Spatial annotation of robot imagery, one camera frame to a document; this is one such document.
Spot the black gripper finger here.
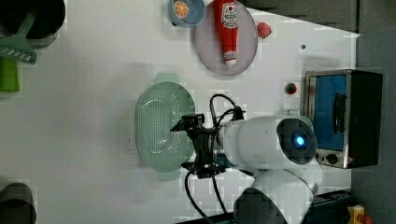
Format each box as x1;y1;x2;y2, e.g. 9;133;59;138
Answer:
171;119;186;132

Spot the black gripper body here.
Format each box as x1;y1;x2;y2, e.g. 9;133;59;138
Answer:
181;114;225;179

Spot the green oval strainer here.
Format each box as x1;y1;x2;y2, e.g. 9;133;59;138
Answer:
134;73;195;182

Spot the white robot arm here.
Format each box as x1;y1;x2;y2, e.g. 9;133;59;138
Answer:
171;114;323;224

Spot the grey round plate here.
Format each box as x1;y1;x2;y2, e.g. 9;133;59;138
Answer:
195;2;258;76

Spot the strawberry toy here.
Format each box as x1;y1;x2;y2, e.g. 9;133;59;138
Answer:
285;83;297;95

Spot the orange slice toy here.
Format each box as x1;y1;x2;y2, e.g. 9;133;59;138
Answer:
174;1;189;19

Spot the blue bowl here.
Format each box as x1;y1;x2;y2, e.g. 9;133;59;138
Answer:
167;0;205;27

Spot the red ketchup bottle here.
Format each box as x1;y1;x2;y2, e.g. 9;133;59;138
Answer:
213;0;238;66

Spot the red apple toy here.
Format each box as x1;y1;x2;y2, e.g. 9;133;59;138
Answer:
257;22;272;38

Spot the black toaster oven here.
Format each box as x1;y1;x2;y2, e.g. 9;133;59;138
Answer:
304;69;383;169

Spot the yellow red emergency button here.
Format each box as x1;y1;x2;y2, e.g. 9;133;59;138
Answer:
347;205;373;224

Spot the black utensil pot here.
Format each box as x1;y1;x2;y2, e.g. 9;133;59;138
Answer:
0;0;66;49

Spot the lime green block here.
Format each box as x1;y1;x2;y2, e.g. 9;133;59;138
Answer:
0;57;20;92

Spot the grey cylinder cup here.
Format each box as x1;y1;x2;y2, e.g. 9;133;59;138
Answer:
0;183;36;224

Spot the green slotted spatula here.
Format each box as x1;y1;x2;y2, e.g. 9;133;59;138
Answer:
0;8;37;64

